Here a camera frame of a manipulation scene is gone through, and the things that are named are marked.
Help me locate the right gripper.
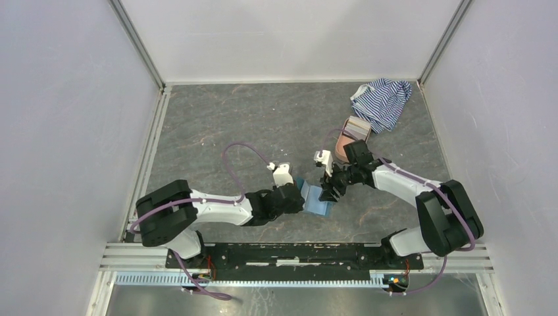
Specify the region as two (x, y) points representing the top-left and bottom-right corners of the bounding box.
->
(318, 161), (358, 203)

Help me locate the pink card box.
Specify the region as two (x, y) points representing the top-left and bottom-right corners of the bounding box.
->
(334, 116), (372, 163)

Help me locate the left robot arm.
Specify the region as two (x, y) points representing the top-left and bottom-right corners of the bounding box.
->
(129, 180), (305, 269)

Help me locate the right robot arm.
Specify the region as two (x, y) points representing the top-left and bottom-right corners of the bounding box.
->
(314, 140), (484, 269)

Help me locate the striped blue white cloth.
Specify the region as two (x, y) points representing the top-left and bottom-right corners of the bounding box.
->
(349, 78), (413, 134)

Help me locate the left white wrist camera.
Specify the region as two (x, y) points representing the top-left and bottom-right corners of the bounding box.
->
(266, 162), (295, 187)

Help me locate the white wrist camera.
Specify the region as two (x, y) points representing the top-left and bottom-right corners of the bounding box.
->
(266, 162), (295, 187)
(313, 149), (334, 176)

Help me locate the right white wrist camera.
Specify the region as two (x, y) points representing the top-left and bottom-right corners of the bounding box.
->
(313, 149), (334, 176)

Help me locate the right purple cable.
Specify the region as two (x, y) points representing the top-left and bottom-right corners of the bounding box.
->
(321, 128), (477, 298)

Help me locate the purple cable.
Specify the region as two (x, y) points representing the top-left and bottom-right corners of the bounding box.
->
(128, 142), (273, 302)
(321, 128), (477, 298)

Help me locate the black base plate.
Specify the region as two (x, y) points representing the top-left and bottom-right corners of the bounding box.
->
(183, 242), (424, 281)

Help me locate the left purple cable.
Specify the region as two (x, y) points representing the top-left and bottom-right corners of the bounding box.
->
(128, 142), (273, 302)

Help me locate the aluminium frame rail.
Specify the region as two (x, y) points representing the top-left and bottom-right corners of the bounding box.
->
(100, 243), (495, 274)

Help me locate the light blue cable duct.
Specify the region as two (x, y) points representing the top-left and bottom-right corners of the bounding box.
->
(114, 271), (388, 289)

